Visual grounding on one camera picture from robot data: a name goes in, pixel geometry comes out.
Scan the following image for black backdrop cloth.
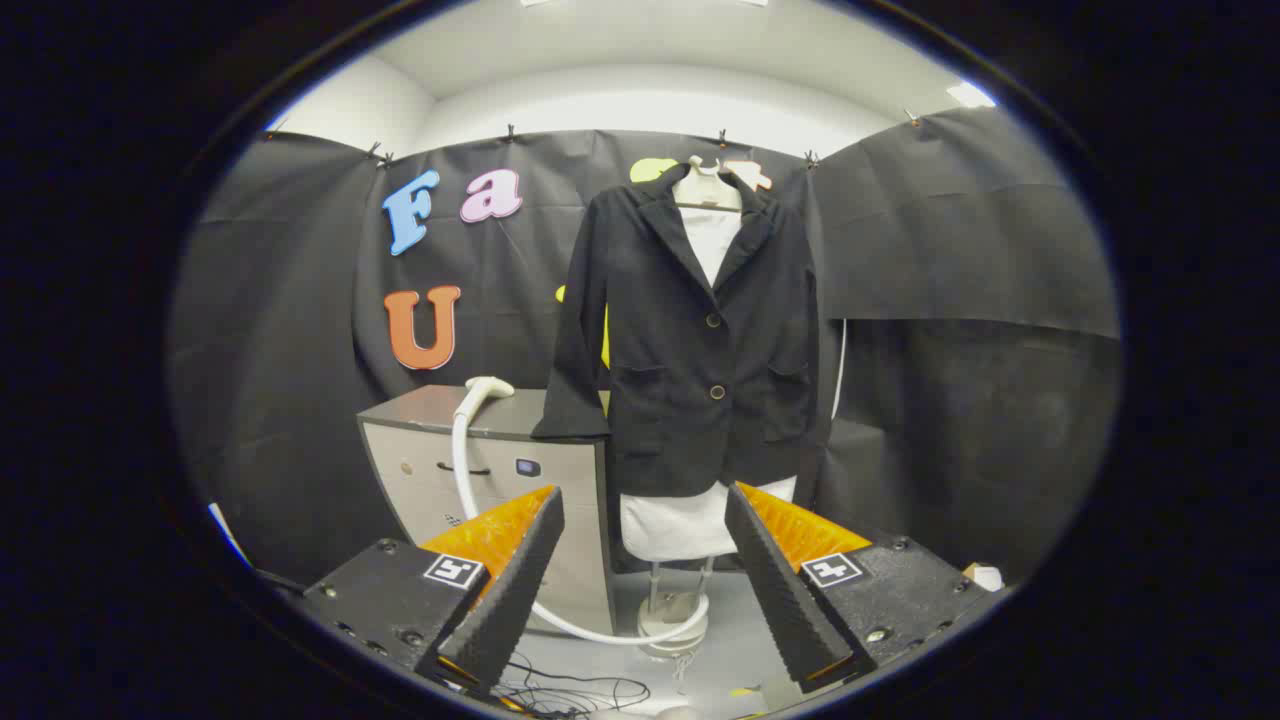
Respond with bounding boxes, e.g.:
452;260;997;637
170;105;1123;591

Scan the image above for white mannequin stand base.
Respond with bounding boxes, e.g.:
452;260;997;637
638;558;713;661

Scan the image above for black blazer jacket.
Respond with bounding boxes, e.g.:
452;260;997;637
530;165;823;499

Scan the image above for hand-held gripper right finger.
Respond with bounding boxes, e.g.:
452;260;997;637
724;480;1006;696

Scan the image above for grey drawer cabinet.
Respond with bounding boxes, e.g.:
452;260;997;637
357;385;616;636

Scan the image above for white mannequin torso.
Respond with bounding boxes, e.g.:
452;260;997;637
618;205;799;563

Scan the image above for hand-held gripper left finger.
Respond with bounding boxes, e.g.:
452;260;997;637
300;485;566;701

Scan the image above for thin white hanging cable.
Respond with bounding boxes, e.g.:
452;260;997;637
830;318;849;421

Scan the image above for white clothes hanger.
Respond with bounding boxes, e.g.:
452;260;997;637
672;155;746;213

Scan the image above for tangled black floor cables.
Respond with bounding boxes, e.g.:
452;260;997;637
490;650;651;716

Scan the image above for white garment steamer with hose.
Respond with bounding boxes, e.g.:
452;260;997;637
450;376;713;647

